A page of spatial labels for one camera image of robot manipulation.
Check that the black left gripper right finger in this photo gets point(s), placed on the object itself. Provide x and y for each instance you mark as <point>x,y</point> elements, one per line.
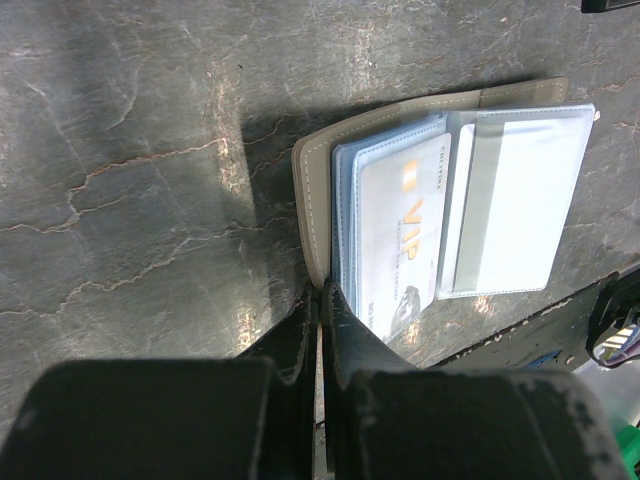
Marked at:
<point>386,419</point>

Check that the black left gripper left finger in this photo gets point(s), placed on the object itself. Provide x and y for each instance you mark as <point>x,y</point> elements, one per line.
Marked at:
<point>247,417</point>

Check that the beige leather card holder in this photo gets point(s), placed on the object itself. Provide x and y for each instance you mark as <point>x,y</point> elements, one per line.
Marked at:
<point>325,163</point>

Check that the white magnetic stripe card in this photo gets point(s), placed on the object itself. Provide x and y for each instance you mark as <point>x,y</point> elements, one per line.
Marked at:
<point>513,186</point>

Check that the black card tray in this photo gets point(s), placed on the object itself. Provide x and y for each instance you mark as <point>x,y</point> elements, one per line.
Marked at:
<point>603,6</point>

